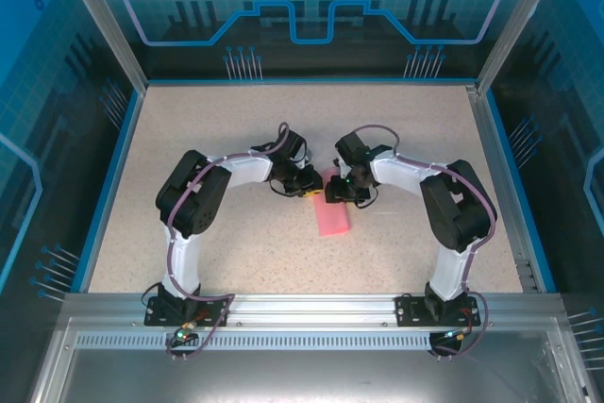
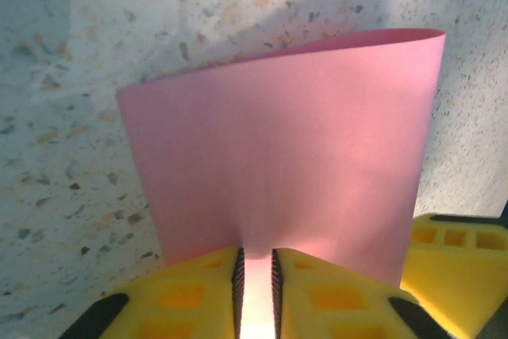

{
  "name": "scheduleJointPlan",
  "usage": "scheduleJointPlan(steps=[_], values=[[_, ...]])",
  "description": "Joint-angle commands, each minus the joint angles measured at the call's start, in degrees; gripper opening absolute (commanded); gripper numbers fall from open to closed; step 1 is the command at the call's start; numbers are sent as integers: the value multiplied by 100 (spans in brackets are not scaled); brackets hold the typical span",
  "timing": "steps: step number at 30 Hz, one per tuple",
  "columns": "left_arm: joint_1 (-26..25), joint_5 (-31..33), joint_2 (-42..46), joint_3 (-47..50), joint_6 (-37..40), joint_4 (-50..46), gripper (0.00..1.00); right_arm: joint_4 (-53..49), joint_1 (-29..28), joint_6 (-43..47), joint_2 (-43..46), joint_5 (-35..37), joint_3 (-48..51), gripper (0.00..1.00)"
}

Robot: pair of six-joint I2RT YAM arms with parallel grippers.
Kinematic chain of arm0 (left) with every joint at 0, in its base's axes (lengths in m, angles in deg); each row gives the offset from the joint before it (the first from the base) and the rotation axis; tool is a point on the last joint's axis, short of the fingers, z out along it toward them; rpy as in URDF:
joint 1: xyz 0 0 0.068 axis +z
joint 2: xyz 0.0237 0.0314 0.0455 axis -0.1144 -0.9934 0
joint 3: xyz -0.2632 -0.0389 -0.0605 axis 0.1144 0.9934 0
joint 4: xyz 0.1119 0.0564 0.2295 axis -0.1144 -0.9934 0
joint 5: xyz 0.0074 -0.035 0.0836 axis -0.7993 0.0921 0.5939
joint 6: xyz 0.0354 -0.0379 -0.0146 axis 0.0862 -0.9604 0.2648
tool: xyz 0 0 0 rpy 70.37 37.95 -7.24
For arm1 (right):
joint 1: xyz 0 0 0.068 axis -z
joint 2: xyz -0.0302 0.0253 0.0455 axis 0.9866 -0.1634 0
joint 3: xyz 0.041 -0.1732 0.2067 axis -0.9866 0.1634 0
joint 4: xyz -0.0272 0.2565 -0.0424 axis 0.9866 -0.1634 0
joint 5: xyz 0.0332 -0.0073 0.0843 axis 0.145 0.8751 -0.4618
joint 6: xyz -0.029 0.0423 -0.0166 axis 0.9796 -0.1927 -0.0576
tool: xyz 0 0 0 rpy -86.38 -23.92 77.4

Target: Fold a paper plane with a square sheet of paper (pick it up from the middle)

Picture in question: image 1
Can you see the pink paper sheet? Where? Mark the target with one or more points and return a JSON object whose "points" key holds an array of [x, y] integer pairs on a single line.
{"points": [[332, 221]]}

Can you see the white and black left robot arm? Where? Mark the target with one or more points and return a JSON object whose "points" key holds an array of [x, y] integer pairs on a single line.
{"points": [[191, 261]]}

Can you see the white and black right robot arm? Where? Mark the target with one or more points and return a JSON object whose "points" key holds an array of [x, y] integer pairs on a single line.
{"points": [[450, 275]]}

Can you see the steel sheet shelf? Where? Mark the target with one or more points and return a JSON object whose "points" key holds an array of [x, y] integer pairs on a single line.
{"points": [[302, 374]]}

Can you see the blue table edge strip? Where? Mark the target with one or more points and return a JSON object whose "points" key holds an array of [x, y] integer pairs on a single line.
{"points": [[112, 190], [518, 190]]}

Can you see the aluminium mounting rail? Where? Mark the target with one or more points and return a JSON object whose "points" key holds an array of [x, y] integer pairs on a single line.
{"points": [[311, 308]]}

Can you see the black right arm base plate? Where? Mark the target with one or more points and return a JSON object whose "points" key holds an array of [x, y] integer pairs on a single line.
{"points": [[408, 311]]}

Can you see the aluminium side rail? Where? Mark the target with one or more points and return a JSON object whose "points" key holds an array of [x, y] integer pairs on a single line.
{"points": [[502, 190]]}

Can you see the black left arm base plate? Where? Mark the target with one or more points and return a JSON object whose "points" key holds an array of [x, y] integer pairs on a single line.
{"points": [[156, 313]]}

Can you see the aluminium frame post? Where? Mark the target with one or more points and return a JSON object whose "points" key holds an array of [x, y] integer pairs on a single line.
{"points": [[101, 21], [514, 21]]}

